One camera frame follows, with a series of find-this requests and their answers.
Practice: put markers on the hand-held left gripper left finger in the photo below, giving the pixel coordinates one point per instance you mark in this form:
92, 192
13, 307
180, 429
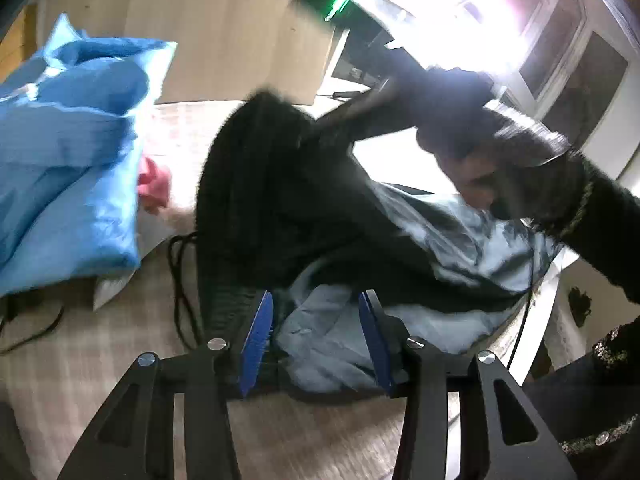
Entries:
257, 340

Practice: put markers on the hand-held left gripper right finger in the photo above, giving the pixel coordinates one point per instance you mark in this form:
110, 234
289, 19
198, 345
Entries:
375, 340

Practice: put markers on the person's right hand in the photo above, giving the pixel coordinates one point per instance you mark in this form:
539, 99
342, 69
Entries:
465, 125

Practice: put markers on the white collared garment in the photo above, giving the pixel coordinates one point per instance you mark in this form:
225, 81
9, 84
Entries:
107, 294

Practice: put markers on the pink garment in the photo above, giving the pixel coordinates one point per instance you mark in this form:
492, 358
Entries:
155, 185

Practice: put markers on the person's dark clothing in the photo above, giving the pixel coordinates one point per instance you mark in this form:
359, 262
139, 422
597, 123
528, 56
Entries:
575, 410

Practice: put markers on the blue striped garment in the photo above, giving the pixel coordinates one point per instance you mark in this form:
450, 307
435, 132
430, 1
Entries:
65, 160

